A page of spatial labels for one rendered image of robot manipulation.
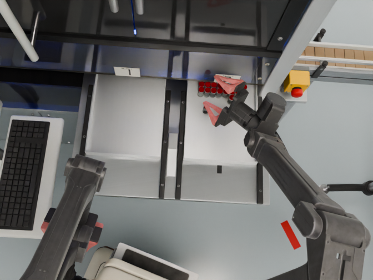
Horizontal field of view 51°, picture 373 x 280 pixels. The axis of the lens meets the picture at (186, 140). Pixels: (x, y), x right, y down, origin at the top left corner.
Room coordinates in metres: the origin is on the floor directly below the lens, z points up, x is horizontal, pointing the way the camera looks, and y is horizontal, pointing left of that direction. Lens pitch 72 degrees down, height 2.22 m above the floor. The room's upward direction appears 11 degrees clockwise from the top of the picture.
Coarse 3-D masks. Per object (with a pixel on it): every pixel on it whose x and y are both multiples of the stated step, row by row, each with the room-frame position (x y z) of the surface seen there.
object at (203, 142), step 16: (192, 96) 0.61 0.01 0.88; (256, 96) 0.64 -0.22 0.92; (192, 112) 0.54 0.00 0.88; (192, 128) 0.48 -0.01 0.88; (208, 128) 0.49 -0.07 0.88; (224, 128) 0.50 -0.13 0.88; (240, 128) 0.52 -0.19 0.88; (192, 144) 0.42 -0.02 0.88; (208, 144) 0.43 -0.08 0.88; (224, 144) 0.44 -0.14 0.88; (240, 144) 0.46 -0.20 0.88; (192, 160) 0.36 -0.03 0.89; (208, 160) 0.37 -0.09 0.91; (224, 160) 0.38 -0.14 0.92; (240, 160) 0.40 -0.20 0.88
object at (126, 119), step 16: (96, 80) 0.59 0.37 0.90; (112, 80) 0.61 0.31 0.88; (128, 80) 0.62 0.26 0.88; (144, 80) 0.63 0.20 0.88; (160, 80) 0.65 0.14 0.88; (96, 96) 0.53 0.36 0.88; (112, 96) 0.54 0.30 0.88; (128, 96) 0.56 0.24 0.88; (144, 96) 0.57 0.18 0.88; (160, 96) 0.58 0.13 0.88; (96, 112) 0.47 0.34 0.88; (112, 112) 0.48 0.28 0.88; (128, 112) 0.49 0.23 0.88; (144, 112) 0.51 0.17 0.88; (160, 112) 0.52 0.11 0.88; (96, 128) 0.41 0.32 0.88; (112, 128) 0.42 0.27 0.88; (128, 128) 0.43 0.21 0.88; (144, 128) 0.45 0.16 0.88; (160, 128) 0.46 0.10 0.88; (96, 144) 0.35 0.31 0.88; (112, 144) 0.36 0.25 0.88; (128, 144) 0.37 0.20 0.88; (144, 144) 0.39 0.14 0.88; (160, 144) 0.39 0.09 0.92
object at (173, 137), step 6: (174, 138) 0.42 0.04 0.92; (174, 144) 0.40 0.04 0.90; (168, 150) 0.38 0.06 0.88; (174, 150) 0.39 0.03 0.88; (168, 156) 0.36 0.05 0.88; (174, 156) 0.37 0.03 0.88; (168, 162) 0.34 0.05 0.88; (174, 162) 0.34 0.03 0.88; (168, 168) 0.32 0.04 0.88; (174, 168) 0.32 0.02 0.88; (168, 174) 0.30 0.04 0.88; (174, 174) 0.30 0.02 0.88
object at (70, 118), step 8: (8, 112) 0.51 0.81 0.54; (16, 112) 0.51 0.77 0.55; (24, 112) 0.52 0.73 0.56; (32, 112) 0.52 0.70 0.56; (40, 112) 0.53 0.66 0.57; (48, 112) 0.53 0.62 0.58; (56, 112) 0.54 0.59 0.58; (64, 112) 0.54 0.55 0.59; (72, 112) 0.55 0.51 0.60; (0, 120) 0.50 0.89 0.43; (8, 120) 0.50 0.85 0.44; (64, 120) 0.54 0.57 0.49; (72, 120) 0.55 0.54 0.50; (0, 128) 0.49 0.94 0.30; (64, 128) 0.54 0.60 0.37; (72, 128) 0.54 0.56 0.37; (0, 136) 0.48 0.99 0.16; (64, 136) 0.53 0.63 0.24; (72, 136) 0.54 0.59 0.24
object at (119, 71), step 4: (116, 68) 0.58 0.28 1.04; (120, 68) 0.58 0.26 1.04; (124, 68) 0.58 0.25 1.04; (128, 68) 0.59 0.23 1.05; (132, 68) 0.59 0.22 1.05; (136, 68) 0.59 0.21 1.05; (116, 72) 0.58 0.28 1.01; (120, 72) 0.58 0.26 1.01; (124, 72) 0.58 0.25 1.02; (128, 72) 0.59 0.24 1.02; (132, 72) 0.59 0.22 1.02; (136, 72) 0.59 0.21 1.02; (132, 76) 0.59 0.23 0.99; (136, 76) 0.59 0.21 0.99
